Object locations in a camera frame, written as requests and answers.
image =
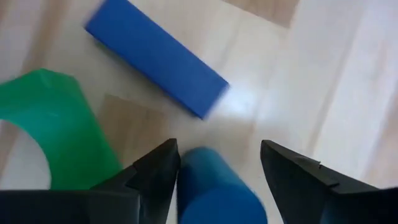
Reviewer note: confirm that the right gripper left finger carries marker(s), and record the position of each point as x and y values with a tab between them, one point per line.
155	183

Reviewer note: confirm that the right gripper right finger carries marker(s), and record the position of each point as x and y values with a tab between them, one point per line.
298	186

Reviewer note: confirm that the blue cylinder block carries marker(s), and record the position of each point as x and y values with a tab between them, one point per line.
214	193

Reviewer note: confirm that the large green block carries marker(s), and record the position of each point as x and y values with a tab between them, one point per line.
65	133

